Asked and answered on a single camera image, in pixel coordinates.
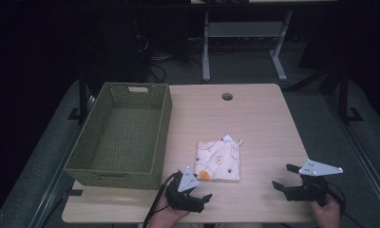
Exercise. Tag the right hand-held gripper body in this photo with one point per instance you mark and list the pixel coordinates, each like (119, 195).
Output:
(319, 168)

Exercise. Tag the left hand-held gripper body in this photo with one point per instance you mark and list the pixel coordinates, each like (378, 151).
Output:
(187, 182)

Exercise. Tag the cream printed cloth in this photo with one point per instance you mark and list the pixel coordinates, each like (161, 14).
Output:
(218, 160)

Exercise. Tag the green woven basket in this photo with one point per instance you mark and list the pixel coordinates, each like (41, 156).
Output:
(124, 133)

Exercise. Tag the person's left hand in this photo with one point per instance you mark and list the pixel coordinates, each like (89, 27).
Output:
(166, 217)

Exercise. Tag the person's right hand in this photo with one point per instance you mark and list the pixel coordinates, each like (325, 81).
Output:
(329, 213)

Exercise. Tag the black metal stand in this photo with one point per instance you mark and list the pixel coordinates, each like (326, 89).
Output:
(82, 95)
(344, 98)

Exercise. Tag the black tape strip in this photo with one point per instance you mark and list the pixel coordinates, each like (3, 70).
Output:
(74, 192)

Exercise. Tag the white metal desk frame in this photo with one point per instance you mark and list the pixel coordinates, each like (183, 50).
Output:
(242, 29)

